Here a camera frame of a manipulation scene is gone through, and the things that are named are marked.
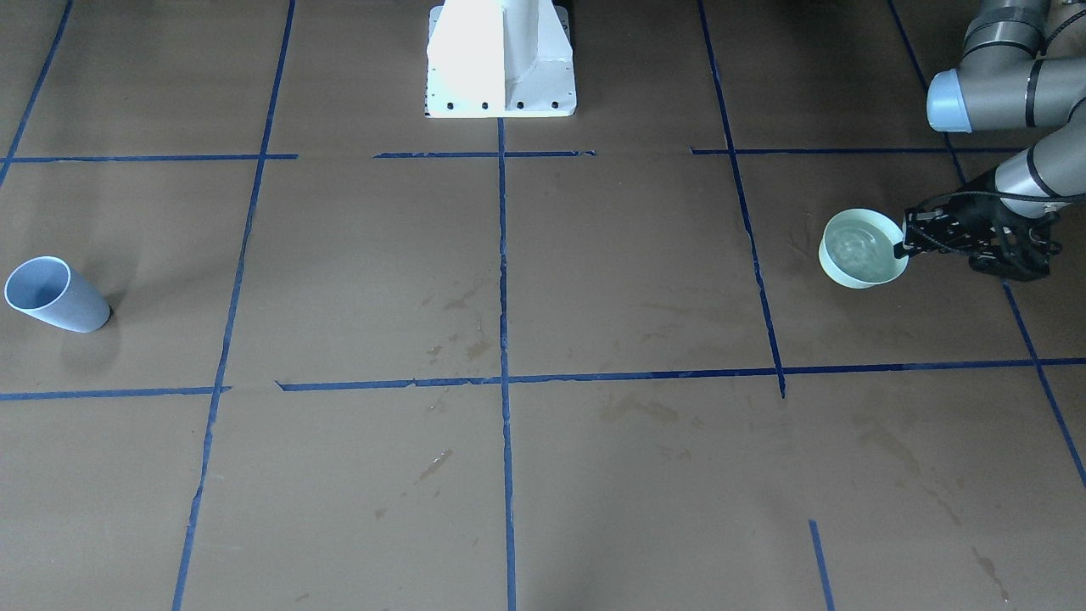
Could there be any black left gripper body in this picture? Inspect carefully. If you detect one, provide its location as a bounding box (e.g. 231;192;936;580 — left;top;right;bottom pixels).
942;169;1061;282

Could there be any mint green bowl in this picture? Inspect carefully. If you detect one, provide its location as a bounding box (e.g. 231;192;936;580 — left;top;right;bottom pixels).
818;209;909;289

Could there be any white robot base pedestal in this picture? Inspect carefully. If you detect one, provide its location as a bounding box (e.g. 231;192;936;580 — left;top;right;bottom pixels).
424;1;578;119

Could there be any light blue plastic cup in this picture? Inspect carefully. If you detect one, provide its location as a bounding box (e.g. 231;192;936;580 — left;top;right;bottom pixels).
3;255;111;334

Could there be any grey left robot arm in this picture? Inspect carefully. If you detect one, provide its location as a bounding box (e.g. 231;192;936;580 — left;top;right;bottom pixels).
893;1;1085;282

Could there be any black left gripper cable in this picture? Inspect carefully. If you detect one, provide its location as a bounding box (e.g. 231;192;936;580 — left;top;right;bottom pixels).
904;4;1086;255

